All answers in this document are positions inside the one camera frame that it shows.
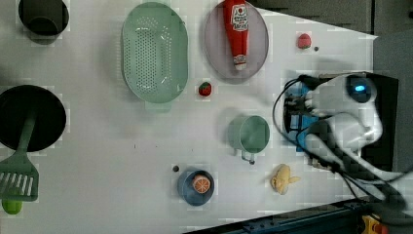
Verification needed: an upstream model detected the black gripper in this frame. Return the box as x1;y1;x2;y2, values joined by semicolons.
283;95;313;115

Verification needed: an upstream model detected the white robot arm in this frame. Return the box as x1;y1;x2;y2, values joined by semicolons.
284;73;412;209

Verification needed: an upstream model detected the green metal mug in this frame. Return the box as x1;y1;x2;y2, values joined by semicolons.
227;115;270;165

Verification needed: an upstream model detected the pink strawberry toy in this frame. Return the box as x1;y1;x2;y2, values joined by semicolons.
297;33;312;50

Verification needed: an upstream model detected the yellow plush banana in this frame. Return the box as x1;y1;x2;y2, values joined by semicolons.
271;164;300;195

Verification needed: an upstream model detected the small red strawberry toy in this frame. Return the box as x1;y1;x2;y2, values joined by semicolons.
199;82;212;97

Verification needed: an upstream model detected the grey round plate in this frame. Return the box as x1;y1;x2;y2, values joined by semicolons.
204;2;269;79

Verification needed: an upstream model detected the red plush ketchup bottle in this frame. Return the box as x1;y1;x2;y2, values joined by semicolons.
223;0;248;70

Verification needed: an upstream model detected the orange slice toy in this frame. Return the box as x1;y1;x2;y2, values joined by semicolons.
192;175;211;194

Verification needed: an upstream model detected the blue bowl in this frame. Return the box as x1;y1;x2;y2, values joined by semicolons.
177;169;214;207

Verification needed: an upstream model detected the green perforated colander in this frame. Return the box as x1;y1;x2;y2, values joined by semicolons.
122;2;188;112

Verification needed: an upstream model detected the large black round holder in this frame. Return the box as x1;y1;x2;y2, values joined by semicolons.
0;85;66;152

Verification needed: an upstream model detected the black cylindrical cup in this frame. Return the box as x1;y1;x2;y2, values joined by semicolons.
19;0;69;36

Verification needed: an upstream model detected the green slotted spatula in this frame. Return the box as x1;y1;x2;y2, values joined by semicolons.
0;113;39;202

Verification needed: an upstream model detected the lime green object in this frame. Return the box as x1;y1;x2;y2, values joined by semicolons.
2;200;22;215

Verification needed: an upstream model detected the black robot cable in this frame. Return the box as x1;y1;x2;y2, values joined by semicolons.
272;74;410;213

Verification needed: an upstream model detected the blue metal frame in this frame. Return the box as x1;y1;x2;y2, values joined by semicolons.
191;198;413;234

